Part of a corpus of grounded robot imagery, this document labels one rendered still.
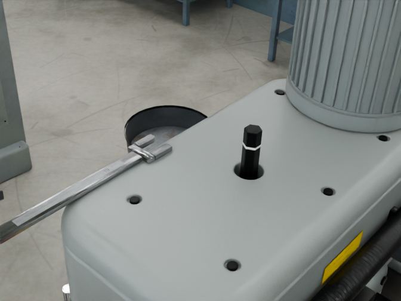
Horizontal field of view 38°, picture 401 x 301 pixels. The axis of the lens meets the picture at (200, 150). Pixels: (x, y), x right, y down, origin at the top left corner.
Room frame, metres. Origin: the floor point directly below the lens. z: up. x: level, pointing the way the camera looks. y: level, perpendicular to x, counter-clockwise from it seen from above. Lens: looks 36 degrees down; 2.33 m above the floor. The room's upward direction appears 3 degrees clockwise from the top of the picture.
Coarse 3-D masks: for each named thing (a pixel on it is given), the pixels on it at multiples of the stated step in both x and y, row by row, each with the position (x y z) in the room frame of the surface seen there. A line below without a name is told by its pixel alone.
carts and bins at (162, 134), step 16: (144, 112) 2.71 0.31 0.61; (160, 112) 2.76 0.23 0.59; (176, 112) 2.77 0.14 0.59; (192, 112) 2.74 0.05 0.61; (128, 128) 2.59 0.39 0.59; (144, 128) 2.70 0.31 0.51; (160, 128) 2.73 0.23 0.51; (176, 128) 2.73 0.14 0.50; (128, 144) 2.44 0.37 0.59; (160, 144) 2.58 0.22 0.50
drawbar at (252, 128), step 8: (248, 128) 0.57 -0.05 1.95; (256, 128) 0.57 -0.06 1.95; (248, 136) 0.56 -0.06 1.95; (256, 136) 0.56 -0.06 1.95; (248, 144) 0.56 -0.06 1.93; (256, 144) 0.56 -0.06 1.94; (248, 152) 0.56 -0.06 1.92; (256, 152) 0.56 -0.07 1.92; (248, 160) 0.56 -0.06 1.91; (256, 160) 0.57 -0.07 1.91; (240, 168) 0.57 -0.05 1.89; (248, 168) 0.56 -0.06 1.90; (256, 168) 0.57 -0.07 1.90; (240, 176) 0.57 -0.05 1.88; (248, 176) 0.56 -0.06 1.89; (256, 176) 0.57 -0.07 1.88
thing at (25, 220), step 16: (144, 144) 0.61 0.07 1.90; (128, 160) 0.57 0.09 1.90; (144, 160) 0.58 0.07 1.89; (96, 176) 0.54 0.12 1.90; (112, 176) 0.54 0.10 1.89; (64, 192) 0.51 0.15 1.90; (80, 192) 0.51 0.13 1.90; (32, 208) 0.48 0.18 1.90; (48, 208) 0.48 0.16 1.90; (16, 224) 0.45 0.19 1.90; (32, 224) 0.46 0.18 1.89; (0, 240) 0.43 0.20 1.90
